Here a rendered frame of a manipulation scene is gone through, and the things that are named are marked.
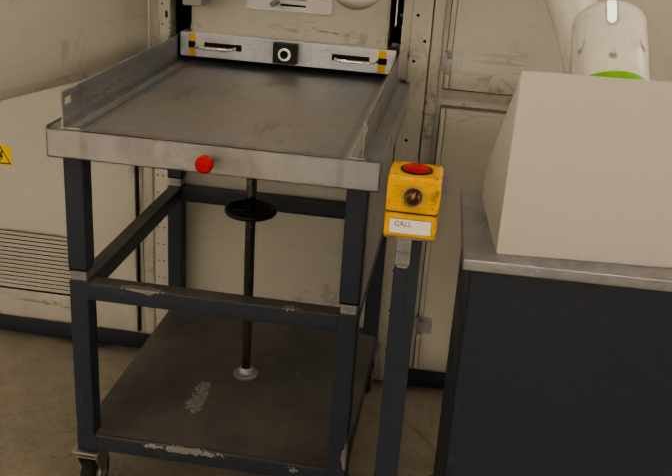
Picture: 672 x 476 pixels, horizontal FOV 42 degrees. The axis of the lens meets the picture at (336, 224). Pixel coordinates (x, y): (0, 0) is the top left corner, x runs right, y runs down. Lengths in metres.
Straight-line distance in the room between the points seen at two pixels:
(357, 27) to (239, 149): 0.70
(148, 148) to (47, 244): 1.01
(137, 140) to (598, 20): 0.84
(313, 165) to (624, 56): 0.56
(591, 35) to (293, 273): 1.14
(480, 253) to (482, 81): 0.80
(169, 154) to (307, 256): 0.84
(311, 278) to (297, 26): 0.67
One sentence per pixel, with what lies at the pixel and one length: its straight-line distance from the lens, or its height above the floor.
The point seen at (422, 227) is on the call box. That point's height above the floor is 0.82.
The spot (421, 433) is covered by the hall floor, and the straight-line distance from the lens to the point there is 2.33.
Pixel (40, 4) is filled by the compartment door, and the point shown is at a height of 1.01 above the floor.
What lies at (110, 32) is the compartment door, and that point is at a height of 0.93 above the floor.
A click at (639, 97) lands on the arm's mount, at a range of 1.43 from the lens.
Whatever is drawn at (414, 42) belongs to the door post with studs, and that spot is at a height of 0.95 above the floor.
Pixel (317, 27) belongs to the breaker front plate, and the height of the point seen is 0.96.
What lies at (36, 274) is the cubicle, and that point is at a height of 0.20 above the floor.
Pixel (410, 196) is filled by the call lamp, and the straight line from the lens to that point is 1.31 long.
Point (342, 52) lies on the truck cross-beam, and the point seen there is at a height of 0.91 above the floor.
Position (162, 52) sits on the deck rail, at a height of 0.89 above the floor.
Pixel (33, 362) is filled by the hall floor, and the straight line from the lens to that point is 2.63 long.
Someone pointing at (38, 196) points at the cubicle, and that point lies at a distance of 2.56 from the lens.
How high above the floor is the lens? 1.31
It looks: 21 degrees down
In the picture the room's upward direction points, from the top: 4 degrees clockwise
